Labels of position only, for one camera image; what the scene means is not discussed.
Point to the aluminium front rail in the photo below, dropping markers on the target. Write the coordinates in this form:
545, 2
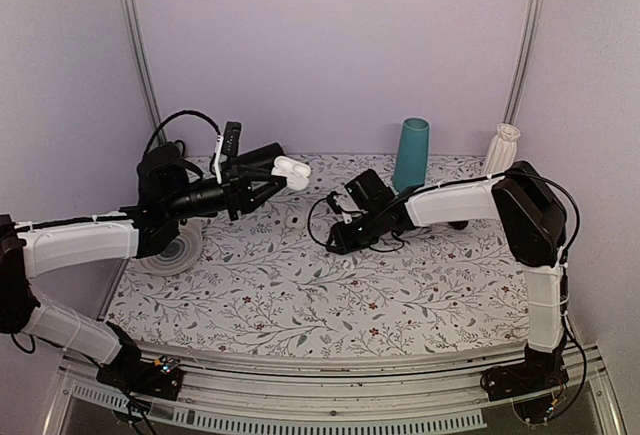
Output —
419, 394

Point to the floral table mat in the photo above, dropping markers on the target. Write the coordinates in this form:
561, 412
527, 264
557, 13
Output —
261, 288

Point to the black cylinder speaker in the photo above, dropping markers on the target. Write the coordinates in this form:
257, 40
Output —
263, 154

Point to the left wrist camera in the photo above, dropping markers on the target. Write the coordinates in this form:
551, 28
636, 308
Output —
231, 139

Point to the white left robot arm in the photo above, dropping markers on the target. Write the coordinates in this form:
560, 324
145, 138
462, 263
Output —
171, 190

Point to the small beige earbuds case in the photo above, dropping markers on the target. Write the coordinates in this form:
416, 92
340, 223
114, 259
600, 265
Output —
296, 222

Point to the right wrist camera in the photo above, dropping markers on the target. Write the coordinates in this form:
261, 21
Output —
343, 205

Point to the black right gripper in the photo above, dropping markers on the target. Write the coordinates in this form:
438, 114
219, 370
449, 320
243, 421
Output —
343, 243

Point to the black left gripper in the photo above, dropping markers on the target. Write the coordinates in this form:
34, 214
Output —
238, 191

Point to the white ribbed vase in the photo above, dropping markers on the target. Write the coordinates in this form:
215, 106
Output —
502, 149

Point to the aluminium post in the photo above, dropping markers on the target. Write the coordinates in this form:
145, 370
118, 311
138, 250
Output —
134, 32
531, 24

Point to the small black round object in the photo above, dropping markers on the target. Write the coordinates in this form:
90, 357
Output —
458, 225

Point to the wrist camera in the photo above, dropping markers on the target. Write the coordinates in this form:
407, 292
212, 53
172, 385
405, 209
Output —
343, 205
231, 139

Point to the right aluminium post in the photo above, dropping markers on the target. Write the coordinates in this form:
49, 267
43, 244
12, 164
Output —
531, 24

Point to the white earbuds charging case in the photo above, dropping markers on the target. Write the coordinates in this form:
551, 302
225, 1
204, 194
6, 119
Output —
295, 172

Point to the teal vase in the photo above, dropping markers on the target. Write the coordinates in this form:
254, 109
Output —
412, 154

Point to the left aluminium post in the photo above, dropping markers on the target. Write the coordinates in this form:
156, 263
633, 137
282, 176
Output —
134, 32

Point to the grey spiral pattern plate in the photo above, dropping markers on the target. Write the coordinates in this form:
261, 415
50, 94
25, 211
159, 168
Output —
176, 248

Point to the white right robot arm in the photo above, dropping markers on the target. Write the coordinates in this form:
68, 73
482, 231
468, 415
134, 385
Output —
533, 220

